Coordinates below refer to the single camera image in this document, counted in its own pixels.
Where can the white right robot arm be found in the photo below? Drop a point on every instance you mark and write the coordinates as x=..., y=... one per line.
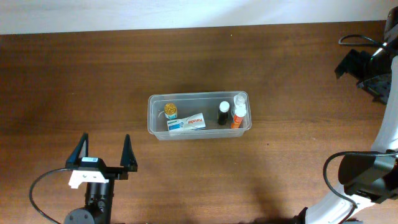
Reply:
x=361, y=179

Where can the small gold-lidded balm jar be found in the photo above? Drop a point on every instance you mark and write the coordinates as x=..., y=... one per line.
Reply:
x=170, y=111

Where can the white Panadol medicine box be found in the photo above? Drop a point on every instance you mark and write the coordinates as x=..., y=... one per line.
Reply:
x=191, y=123

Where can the white plastic bottle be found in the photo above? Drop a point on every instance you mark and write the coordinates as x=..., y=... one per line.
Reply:
x=239, y=101

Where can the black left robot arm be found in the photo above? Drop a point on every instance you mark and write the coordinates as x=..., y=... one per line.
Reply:
x=90, y=215

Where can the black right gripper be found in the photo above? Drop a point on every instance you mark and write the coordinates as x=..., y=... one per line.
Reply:
x=359, y=66

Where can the orange tube with white cap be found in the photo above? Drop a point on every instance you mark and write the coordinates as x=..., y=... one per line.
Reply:
x=238, y=116

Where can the clear plastic container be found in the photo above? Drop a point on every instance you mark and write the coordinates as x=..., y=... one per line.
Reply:
x=188, y=104

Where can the dark syrup bottle white cap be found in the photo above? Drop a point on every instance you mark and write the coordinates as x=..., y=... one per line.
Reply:
x=223, y=111

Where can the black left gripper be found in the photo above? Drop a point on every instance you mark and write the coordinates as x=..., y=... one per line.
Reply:
x=116, y=171

